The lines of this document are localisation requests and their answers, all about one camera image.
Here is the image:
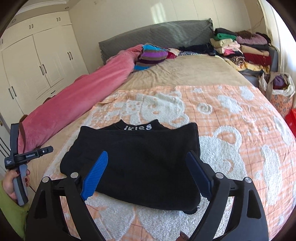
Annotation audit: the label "black JKISS sweatshirt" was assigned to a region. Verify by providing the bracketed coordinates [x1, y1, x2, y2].
[60, 120, 201, 214]

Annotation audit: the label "green sleeve forearm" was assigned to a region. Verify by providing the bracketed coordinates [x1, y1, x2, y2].
[1, 181, 30, 240]

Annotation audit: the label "dark clothes near headboard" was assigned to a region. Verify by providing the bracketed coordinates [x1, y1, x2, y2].
[178, 43, 216, 56]

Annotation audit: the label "pile of folded clothes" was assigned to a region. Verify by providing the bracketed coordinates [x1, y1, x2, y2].
[210, 28, 273, 75]

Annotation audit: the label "left hand red nails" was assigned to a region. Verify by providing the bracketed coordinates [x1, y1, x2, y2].
[2, 170, 20, 201]

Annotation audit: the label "orange white teddy blanket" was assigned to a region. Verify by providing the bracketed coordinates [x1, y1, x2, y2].
[45, 85, 295, 240]

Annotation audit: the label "pink plush blanket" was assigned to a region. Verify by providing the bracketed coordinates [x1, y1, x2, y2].
[18, 45, 142, 154]

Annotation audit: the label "red plastic bag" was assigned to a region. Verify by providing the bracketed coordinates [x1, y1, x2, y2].
[285, 108, 296, 137]

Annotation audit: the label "white wardrobe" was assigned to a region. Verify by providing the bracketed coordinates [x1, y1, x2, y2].
[1, 11, 88, 126]

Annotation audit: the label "beige bed sheet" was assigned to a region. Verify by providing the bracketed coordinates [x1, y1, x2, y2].
[119, 55, 251, 90]

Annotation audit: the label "floral fabric bag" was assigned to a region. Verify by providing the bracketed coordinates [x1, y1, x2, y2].
[259, 72, 295, 118]

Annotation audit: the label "striped colourful pillow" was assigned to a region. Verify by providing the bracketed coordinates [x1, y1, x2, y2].
[134, 44, 168, 72]

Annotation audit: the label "grey quilted headboard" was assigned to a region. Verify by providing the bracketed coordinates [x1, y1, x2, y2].
[99, 19, 214, 64]

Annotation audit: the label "white curtain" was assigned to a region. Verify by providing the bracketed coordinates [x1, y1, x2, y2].
[259, 1, 295, 82]

